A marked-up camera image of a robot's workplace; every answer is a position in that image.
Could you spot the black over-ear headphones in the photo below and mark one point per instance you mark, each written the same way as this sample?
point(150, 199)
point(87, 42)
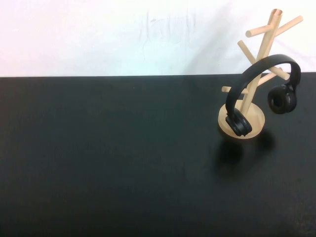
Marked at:
point(271, 59)

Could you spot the wooden tree-shaped headphone stand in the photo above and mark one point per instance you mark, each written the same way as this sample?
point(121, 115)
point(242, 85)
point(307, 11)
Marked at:
point(268, 33)

